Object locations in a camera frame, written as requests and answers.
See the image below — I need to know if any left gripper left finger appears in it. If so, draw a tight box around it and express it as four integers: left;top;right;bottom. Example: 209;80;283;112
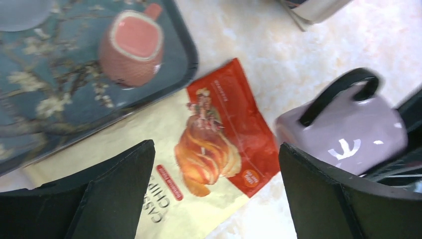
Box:
0;139;155;239

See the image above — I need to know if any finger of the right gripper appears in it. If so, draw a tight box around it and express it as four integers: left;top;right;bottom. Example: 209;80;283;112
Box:
361;86;422;194

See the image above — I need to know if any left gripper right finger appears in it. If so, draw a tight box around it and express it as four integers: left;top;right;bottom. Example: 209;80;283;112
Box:
279;143;422;239

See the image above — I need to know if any lilac mug black handle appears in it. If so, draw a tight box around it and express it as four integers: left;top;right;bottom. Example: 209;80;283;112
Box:
275;68;409;175

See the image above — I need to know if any salmon pink mug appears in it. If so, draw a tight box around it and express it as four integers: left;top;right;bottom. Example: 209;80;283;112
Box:
99;3;164;87

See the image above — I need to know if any beige canvas tote bag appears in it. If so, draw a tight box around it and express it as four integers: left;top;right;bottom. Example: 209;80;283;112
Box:
280;0;352;32

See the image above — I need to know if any floral blue serving tray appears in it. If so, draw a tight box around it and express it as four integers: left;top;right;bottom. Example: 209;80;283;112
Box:
0;0;199;175

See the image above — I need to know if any cassava chips bag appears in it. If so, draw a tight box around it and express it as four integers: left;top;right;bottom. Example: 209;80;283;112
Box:
24;59;280;239

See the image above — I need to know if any clear grey tumbler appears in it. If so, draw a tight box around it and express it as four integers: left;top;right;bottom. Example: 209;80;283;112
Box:
0;0;55;32

